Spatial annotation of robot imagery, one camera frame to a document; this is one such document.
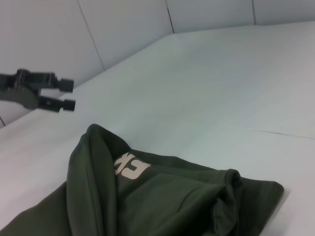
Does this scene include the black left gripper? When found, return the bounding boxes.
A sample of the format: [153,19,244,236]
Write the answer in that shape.
[0,68,77,114]

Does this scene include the dark green shirt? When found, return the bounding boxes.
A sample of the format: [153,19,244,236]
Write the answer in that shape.
[0,123,285,236]

